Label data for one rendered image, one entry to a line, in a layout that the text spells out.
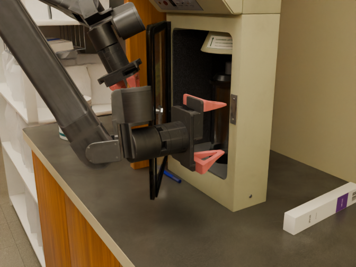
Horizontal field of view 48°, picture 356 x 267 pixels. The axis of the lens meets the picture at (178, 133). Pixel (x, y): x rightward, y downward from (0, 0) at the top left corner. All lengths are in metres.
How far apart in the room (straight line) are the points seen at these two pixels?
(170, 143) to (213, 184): 0.39
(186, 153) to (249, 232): 0.30
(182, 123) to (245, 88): 0.25
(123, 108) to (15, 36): 0.20
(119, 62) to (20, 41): 0.31
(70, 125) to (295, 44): 0.89
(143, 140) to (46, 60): 0.20
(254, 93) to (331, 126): 0.42
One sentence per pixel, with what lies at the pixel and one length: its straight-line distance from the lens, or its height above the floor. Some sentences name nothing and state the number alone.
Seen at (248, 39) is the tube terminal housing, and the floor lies 1.36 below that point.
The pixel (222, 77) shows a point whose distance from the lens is 1.04.
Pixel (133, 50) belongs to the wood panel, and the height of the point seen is 1.31.
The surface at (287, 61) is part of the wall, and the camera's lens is 1.38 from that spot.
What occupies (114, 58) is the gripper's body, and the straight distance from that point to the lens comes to 0.93.
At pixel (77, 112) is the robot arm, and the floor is 1.27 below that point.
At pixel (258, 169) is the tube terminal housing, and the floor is 1.04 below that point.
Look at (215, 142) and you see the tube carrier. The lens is 1.08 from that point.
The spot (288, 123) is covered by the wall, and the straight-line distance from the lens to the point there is 1.41.
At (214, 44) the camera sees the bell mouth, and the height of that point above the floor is 1.34.
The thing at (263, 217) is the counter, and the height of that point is 0.94.
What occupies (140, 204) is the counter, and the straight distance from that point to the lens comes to 1.04.
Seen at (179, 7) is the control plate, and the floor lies 1.42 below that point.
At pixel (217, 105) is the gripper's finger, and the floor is 1.25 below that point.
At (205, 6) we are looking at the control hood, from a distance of 0.92.
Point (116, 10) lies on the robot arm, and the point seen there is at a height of 1.42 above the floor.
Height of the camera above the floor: 1.43
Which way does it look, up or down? 18 degrees down
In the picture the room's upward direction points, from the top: straight up
